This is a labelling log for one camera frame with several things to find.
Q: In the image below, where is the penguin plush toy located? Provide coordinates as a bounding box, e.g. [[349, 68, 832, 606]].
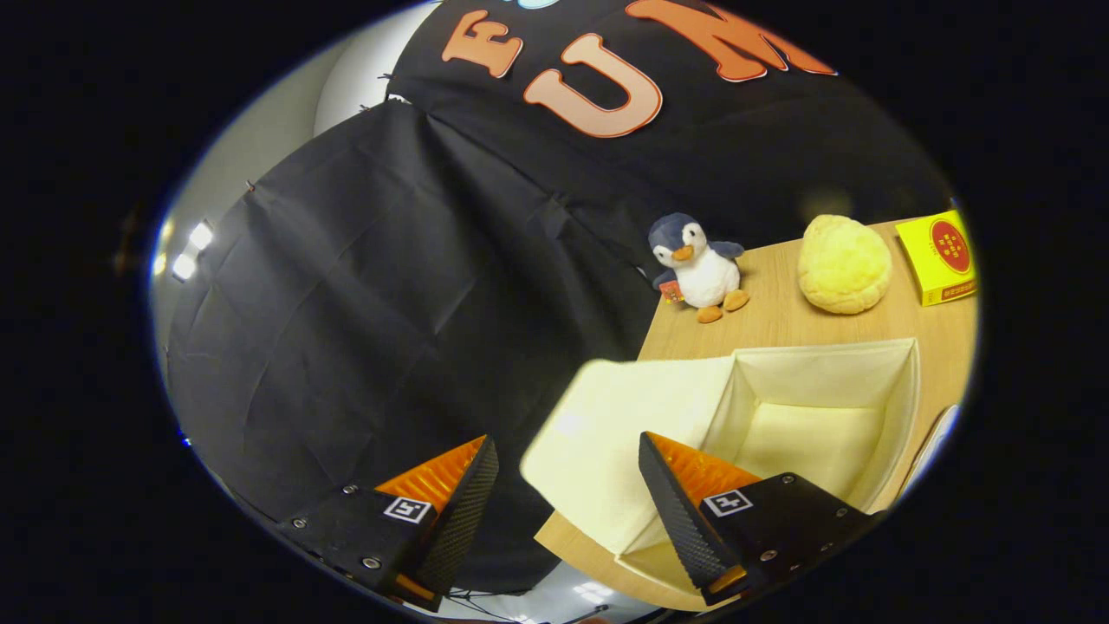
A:
[[648, 212, 751, 324]]

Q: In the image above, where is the black backdrop cloth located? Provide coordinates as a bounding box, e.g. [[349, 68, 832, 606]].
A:
[[165, 0, 954, 595]]

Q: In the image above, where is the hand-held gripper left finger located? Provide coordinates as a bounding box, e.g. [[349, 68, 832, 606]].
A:
[[277, 435, 501, 613]]

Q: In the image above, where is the yellow book with red circle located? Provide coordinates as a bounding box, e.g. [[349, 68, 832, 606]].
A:
[[895, 209, 980, 307]]

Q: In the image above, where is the yellow round plush bun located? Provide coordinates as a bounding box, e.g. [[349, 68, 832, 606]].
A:
[[797, 214, 893, 315]]

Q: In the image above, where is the cream fabric storage box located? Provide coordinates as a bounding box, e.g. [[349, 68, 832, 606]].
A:
[[520, 337, 922, 613]]

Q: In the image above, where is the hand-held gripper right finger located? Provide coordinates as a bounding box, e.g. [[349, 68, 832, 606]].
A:
[[639, 431, 886, 608]]

